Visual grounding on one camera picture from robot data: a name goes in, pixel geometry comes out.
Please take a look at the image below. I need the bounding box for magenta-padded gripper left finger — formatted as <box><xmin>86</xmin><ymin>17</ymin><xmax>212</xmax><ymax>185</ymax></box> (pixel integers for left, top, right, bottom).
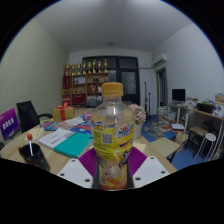
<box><xmin>57</xmin><ymin>147</ymin><xmax>100</xmax><ymax>190</ymax></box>

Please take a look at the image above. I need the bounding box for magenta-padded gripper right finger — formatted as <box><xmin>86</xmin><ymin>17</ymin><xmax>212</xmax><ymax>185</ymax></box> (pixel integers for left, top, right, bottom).
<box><xmin>126</xmin><ymin>146</ymin><xmax>170</xmax><ymax>190</ymax></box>

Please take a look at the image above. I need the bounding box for yellow-capped clear drink bottle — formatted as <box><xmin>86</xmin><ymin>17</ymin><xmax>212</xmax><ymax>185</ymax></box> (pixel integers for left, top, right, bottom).
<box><xmin>90</xmin><ymin>82</ymin><xmax>136</xmax><ymax>191</ymax></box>

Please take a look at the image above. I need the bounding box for pale yellow notebook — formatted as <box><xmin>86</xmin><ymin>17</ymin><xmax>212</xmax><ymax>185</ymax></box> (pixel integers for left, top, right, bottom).
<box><xmin>133</xmin><ymin>141</ymin><xmax>148</xmax><ymax>154</ymax></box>
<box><xmin>23</xmin><ymin>126</ymin><xmax>44</xmax><ymax>145</ymax></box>

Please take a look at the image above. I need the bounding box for teal book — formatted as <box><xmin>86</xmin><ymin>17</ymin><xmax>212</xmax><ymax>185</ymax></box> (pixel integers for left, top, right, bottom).
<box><xmin>53</xmin><ymin>131</ymin><xmax>94</xmax><ymax>159</ymax></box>

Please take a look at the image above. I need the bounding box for light wooden small table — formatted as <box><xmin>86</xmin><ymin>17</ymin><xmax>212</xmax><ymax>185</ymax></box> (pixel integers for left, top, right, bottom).
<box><xmin>148</xmin><ymin>136</ymin><xmax>189</xmax><ymax>164</ymax></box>

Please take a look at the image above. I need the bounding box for white book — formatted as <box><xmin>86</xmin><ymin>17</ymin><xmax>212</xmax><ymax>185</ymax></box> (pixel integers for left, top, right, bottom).
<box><xmin>38</xmin><ymin>127</ymin><xmax>76</xmax><ymax>150</ymax></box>

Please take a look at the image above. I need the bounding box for black mug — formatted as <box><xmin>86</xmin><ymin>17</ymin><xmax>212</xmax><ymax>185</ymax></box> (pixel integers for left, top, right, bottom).
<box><xmin>18</xmin><ymin>142</ymin><xmax>51</xmax><ymax>172</ymax></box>

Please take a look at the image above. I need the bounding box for large blue picture book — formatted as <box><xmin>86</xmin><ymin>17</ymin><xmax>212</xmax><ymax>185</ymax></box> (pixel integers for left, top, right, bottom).
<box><xmin>69</xmin><ymin>120</ymin><xmax>93</xmax><ymax>135</ymax></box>

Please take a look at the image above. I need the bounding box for white paper sheet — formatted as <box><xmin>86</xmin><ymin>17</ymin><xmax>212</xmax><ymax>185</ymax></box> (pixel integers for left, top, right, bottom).
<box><xmin>63</xmin><ymin>115</ymin><xmax>84</xmax><ymax>127</ymax></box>

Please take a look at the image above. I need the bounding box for stack of books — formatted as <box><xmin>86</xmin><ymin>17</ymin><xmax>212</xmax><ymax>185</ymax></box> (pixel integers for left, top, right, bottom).
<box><xmin>153</xmin><ymin>105</ymin><xmax>178</xmax><ymax>139</ymax></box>

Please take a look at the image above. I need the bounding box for pink box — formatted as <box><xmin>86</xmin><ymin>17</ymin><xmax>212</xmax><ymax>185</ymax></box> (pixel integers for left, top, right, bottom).
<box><xmin>82</xmin><ymin>112</ymin><xmax>93</xmax><ymax>122</ymax></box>

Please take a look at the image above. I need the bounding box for pink flower bouquet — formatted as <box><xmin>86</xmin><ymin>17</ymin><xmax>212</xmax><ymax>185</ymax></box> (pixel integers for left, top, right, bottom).
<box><xmin>128</xmin><ymin>103</ymin><xmax>148</xmax><ymax>140</ymax></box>

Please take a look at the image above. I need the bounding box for red-tipped white stick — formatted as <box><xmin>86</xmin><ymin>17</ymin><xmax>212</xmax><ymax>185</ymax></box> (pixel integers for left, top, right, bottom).
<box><xmin>26</xmin><ymin>133</ymin><xmax>34</xmax><ymax>157</ymax></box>

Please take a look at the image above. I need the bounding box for yellow gift box red ribbon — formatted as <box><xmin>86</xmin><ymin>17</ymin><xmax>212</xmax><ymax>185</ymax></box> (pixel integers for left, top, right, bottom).
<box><xmin>52</xmin><ymin>101</ymin><xmax>76</xmax><ymax>123</ymax></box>

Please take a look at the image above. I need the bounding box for brown wooden stool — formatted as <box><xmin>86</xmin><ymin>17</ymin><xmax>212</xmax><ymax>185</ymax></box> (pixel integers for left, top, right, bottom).
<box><xmin>186</xmin><ymin>125</ymin><xmax>209</xmax><ymax>156</ymax></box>

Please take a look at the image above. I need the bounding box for white round stool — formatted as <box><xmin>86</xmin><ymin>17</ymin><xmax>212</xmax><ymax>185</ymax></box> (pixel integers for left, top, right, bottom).
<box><xmin>194</xmin><ymin>132</ymin><xmax>218</xmax><ymax>163</ymax></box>

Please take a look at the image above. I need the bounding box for black tripod stand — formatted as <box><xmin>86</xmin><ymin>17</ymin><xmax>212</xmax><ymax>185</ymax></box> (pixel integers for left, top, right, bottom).
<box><xmin>143</xmin><ymin>81</ymin><xmax>152</xmax><ymax>123</ymax></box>

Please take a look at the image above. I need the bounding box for wooden side desk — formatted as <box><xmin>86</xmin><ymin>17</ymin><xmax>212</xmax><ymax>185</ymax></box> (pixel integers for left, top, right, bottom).
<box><xmin>169</xmin><ymin>101</ymin><xmax>224</xmax><ymax>161</ymax></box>

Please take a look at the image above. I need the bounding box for black office chair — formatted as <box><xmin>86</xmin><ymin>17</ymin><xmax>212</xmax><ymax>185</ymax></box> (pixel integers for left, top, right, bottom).
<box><xmin>16</xmin><ymin>100</ymin><xmax>54</xmax><ymax>134</ymax></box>

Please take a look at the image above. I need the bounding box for black computer monitor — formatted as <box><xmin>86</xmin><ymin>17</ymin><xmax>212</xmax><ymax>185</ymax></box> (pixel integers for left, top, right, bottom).
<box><xmin>171</xmin><ymin>88</ymin><xmax>187</xmax><ymax>103</ymax></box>

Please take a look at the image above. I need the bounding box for purple sign board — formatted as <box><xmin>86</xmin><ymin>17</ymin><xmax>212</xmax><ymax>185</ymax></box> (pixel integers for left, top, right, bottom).
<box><xmin>0</xmin><ymin>107</ymin><xmax>20</xmax><ymax>142</ymax></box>

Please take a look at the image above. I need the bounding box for wooden shelf unit with trophies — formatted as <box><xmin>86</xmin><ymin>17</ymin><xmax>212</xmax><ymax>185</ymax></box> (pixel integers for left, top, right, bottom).
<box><xmin>60</xmin><ymin>58</ymin><xmax>110</xmax><ymax>107</ymax></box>

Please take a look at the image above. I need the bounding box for dark glass double door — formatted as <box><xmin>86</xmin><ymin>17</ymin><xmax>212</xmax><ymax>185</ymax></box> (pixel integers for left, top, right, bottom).
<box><xmin>82</xmin><ymin>55</ymin><xmax>141</xmax><ymax>106</ymax></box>

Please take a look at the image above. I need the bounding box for white wall air conditioner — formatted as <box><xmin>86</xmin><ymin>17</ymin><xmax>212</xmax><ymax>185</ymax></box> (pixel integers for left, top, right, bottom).
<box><xmin>152</xmin><ymin>52</ymin><xmax>168</xmax><ymax>69</ymax></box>

